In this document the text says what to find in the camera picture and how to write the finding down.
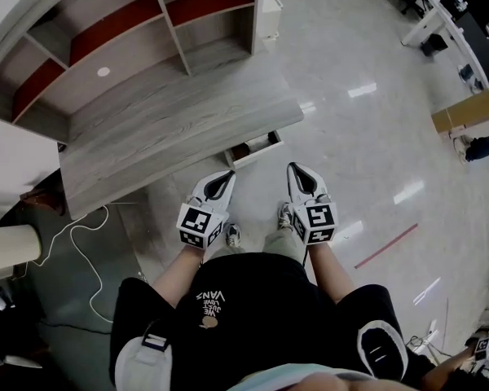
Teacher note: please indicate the white front wooden drawer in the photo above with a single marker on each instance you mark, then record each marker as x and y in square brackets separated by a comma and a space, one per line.
[254, 156]

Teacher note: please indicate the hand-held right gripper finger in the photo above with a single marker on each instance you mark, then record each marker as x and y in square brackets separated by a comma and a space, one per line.
[315, 187]
[294, 185]

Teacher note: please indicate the person's right shoe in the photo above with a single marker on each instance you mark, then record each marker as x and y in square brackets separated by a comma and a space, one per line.
[285, 216]

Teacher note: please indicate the person's shoe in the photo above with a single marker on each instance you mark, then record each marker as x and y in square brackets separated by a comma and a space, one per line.
[233, 235]
[285, 216]

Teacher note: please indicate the black desk partition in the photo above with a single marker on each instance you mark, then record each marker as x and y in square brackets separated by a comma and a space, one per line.
[472, 39]

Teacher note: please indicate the person's grey trousers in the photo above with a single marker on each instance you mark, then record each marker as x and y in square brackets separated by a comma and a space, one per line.
[281, 244]

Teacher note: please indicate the grey wooden desk with hutch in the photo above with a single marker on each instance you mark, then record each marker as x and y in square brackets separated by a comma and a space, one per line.
[155, 124]

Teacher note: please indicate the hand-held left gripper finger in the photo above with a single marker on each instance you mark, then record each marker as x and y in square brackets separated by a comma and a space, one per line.
[210, 185]
[227, 196]

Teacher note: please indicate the red floor tape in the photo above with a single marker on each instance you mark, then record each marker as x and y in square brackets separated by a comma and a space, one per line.
[387, 246]

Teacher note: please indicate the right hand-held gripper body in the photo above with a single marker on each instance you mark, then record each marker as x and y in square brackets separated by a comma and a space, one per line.
[315, 222]

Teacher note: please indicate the person's black t-shirt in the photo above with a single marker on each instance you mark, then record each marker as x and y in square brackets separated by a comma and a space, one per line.
[265, 320]

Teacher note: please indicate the long cardboard box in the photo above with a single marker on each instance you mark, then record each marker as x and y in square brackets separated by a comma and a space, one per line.
[468, 114]

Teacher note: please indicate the long white desk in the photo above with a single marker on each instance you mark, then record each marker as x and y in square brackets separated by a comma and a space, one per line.
[436, 18]

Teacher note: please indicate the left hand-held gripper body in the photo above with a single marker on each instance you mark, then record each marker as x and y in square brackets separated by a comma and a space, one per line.
[199, 226]

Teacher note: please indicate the black waste bin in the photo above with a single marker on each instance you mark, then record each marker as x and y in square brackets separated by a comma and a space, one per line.
[435, 45]

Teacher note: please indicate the person's left shoe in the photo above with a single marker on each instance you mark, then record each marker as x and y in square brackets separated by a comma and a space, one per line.
[233, 235]

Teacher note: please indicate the white plastic bag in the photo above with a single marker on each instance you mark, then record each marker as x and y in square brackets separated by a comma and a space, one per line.
[258, 144]

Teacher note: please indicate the white cylinder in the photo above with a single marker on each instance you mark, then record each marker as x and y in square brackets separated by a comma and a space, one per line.
[10, 251]

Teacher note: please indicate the person's right forearm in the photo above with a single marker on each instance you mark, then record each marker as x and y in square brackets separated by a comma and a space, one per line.
[330, 273]

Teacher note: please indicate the person's left forearm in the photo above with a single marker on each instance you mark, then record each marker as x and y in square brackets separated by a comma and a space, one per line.
[179, 275]

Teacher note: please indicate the white side cabinet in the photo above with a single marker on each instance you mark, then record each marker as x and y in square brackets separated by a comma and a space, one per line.
[272, 14]

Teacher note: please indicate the brown box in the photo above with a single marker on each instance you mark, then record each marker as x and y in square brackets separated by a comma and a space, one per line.
[42, 198]

